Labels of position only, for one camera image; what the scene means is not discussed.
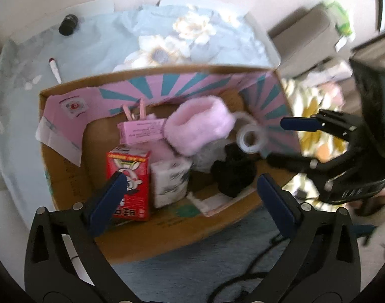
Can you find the white tissue packet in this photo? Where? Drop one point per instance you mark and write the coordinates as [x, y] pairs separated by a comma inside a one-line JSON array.
[[170, 183]]

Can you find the pink fluffy headband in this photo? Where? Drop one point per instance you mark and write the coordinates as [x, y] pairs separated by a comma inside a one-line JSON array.
[[195, 126]]

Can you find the white pen with red cap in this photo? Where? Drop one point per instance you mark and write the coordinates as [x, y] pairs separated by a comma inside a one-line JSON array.
[[55, 70]]

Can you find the pink fluffy cloth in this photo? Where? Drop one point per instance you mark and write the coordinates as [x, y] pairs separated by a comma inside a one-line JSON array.
[[162, 151]]

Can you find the black cylinder cap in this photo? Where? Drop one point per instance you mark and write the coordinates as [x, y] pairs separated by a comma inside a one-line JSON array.
[[68, 24]]

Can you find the black fluffy hair accessory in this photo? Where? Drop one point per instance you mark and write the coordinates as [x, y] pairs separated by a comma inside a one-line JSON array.
[[233, 170]]

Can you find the clear plastic bag of clips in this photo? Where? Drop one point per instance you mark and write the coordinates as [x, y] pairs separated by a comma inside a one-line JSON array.
[[208, 156]]

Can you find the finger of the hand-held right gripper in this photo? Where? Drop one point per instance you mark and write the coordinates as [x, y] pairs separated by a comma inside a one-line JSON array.
[[290, 162], [298, 123]]

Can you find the grey upholstered chair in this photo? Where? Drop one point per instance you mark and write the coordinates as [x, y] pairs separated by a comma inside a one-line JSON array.
[[306, 41]]

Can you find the blue floral tablecloth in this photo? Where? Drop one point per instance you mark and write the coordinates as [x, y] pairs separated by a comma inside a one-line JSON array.
[[211, 47]]

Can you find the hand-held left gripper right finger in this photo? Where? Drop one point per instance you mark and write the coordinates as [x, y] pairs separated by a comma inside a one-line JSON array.
[[274, 208]]

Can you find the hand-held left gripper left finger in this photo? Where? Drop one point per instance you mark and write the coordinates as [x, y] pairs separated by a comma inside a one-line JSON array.
[[108, 205]]

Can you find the small white scrap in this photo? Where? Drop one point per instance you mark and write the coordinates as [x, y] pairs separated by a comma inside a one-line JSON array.
[[33, 82]]

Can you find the clear tape roll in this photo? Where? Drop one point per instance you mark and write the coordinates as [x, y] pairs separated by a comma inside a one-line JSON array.
[[243, 145]]

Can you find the red milk carton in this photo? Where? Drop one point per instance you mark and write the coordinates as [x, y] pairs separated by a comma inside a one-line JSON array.
[[135, 164]]

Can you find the floral blanket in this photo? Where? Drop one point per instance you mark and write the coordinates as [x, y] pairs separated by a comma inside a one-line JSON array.
[[318, 101]]

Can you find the cardboard box with pink print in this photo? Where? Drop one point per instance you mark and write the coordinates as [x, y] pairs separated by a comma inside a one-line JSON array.
[[97, 132]]

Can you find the green box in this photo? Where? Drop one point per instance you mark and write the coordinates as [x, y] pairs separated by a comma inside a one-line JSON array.
[[339, 17]]

